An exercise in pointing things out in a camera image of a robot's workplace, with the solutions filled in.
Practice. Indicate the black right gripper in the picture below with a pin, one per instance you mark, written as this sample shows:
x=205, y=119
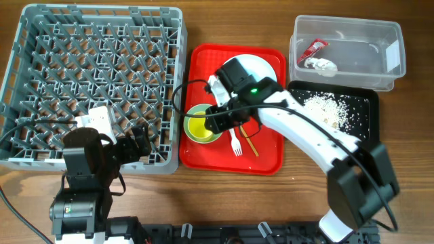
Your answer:
x=221, y=123

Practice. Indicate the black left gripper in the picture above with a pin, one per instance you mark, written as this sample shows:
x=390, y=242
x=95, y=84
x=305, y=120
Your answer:
x=131, y=154

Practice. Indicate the mint green bowl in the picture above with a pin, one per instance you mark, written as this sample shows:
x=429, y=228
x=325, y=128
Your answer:
x=198, y=110

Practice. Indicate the yellow plastic cup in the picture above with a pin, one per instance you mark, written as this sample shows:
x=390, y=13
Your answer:
x=196, y=127

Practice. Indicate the white tissue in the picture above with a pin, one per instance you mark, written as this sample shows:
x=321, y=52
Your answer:
x=323, y=67

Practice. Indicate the red foil wrapper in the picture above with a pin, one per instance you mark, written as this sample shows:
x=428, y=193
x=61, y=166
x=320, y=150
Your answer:
x=312, y=49

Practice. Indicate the light blue bowl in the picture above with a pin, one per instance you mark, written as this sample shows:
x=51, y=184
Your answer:
x=219, y=92

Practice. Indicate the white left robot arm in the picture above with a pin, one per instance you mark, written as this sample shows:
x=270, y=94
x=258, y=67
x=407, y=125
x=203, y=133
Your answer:
x=80, y=210

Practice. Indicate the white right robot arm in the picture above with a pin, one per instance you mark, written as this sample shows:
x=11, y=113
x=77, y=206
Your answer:
x=360, y=177

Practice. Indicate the clear plastic waste bin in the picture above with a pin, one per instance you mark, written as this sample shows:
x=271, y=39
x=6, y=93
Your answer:
x=369, y=54

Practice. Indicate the grey plastic dishwasher rack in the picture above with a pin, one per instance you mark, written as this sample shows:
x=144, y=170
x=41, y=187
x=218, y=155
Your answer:
x=67, y=59

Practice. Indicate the black food waste tray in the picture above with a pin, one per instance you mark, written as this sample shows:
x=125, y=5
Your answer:
x=363, y=106

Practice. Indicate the light blue plate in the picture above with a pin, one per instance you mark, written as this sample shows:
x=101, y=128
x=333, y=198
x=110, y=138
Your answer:
x=245, y=65

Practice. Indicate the white plastic fork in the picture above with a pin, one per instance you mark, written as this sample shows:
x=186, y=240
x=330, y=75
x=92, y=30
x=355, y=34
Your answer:
x=235, y=143

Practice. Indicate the wooden chopstick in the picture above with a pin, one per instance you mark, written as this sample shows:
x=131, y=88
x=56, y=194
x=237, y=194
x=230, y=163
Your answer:
x=249, y=141

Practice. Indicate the red plastic tray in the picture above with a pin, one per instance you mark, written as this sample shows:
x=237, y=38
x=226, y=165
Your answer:
x=218, y=155

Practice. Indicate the pile of rice and scraps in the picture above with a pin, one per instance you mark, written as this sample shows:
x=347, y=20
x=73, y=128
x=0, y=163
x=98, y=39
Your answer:
x=329, y=109

